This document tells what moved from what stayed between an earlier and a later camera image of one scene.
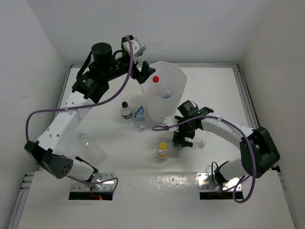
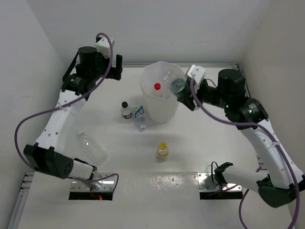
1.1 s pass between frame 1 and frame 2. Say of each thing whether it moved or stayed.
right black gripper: moved
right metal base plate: stayed
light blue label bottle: stayed
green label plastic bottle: moved
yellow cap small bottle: stayed
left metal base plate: stayed
